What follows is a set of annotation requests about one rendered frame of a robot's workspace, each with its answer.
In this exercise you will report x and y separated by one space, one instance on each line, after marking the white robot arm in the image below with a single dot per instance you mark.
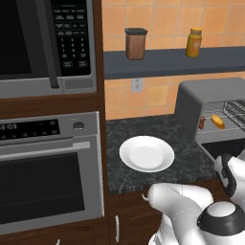
178 204

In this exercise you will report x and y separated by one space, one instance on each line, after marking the steel built-in oven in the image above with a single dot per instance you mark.
86 127

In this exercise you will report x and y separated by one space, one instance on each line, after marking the round steel oven knob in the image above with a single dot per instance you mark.
78 125

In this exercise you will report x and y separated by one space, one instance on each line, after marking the grey toaster oven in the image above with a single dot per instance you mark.
191 95

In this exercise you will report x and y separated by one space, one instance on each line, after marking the brown kebab skewer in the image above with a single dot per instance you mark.
202 123

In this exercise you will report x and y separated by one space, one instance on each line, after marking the orange baguette bread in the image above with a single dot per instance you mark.
218 122

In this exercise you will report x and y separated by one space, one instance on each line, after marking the dark wood base cabinet door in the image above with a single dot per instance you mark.
134 220

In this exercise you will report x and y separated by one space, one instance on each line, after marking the toaster oven glass door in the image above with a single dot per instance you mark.
223 146

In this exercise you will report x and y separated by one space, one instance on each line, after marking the oven door with dark window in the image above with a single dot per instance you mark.
41 188

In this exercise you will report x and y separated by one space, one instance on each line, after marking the white round plate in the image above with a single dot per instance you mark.
146 154

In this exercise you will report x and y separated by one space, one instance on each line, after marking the dark wood tall cabinet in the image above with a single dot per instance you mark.
63 104

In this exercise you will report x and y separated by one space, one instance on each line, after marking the brown jar with black lid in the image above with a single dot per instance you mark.
135 46

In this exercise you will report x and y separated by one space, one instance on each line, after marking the steel built-in microwave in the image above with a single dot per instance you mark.
76 41

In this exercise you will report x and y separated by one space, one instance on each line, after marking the yellow bottle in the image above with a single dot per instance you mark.
193 44

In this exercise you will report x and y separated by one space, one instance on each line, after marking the white wall outlet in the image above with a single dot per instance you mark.
137 85

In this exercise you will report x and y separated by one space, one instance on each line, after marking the dark grey wall shelf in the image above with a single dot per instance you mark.
166 63

